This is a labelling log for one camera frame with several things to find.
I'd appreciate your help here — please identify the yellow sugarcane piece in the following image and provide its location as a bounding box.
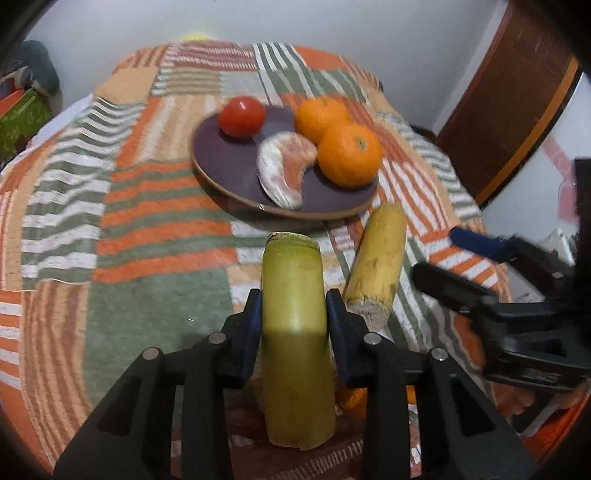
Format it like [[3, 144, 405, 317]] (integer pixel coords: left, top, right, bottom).
[[344, 203, 407, 332]]

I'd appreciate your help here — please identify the small tangerine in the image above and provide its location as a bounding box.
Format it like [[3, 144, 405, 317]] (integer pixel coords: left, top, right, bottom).
[[338, 387, 368, 412], [406, 385, 417, 405]]

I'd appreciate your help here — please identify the green sugarcane piece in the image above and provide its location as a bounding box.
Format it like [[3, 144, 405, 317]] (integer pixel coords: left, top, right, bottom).
[[260, 232, 335, 451]]

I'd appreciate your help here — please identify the large orange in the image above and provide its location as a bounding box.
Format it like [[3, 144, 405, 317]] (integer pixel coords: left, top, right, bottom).
[[318, 123, 383, 189], [294, 96, 351, 144]]

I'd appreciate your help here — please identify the red tomato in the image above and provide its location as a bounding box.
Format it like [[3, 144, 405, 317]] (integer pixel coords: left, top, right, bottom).
[[217, 96, 266, 140]]

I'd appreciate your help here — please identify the white sliding wardrobe door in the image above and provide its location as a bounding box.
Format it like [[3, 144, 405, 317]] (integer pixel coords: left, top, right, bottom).
[[484, 75, 591, 264]]

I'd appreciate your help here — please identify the wooden door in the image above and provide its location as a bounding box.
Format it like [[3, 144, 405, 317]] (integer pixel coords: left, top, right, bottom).
[[437, 1, 582, 205]]

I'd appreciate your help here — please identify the patchwork striped blanket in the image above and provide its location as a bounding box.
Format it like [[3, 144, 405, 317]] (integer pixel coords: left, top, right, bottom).
[[1, 41, 511, 471]]

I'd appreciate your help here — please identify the purple ceramic plate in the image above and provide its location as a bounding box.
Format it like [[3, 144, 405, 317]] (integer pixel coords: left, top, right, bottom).
[[189, 106, 378, 221]]

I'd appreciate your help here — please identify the green patterned box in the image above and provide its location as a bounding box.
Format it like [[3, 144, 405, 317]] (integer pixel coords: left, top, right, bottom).
[[0, 89, 52, 161]]

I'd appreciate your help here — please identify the grey neck pillow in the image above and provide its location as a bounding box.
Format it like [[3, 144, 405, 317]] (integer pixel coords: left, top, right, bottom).
[[15, 40, 60, 97]]

